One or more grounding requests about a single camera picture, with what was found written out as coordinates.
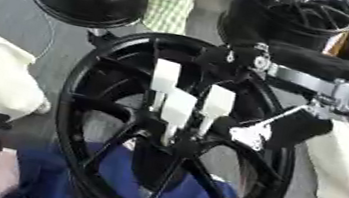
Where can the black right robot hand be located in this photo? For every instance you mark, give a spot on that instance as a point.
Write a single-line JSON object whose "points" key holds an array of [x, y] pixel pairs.
{"points": [[308, 62]]}

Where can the white pin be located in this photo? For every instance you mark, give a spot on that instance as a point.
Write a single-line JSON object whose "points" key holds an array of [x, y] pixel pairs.
{"points": [[219, 101], [165, 75], [178, 108]]}

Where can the black spoked wheel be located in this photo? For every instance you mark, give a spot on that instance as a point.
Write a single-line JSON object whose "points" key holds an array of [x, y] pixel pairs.
{"points": [[82, 112]]}

